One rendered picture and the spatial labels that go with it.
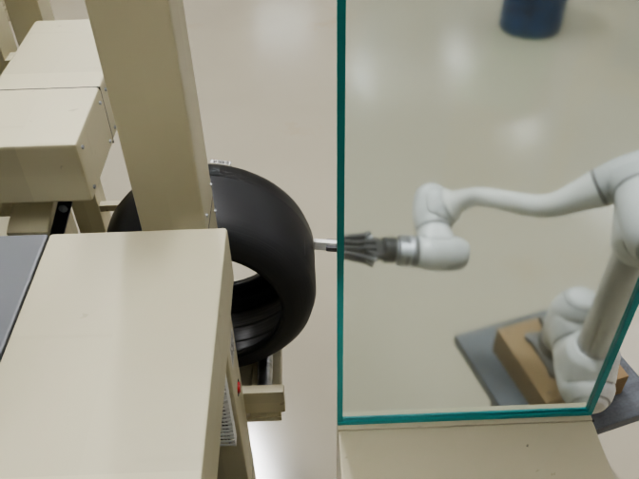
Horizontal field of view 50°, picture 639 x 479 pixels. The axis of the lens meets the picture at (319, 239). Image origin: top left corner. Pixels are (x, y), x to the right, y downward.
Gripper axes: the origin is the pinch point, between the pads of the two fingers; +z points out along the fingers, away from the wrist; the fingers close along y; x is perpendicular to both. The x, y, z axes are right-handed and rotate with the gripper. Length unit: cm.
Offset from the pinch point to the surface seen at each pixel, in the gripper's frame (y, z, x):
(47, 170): 26, 64, -39
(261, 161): -221, 16, 128
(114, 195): -190, 103, 141
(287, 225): 6.8, 11.8, -11.9
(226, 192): 4.3, 28.1, -19.4
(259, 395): 27.9, 15.7, 33.8
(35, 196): 26, 68, -32
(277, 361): 10.4, 10.3, 40.2
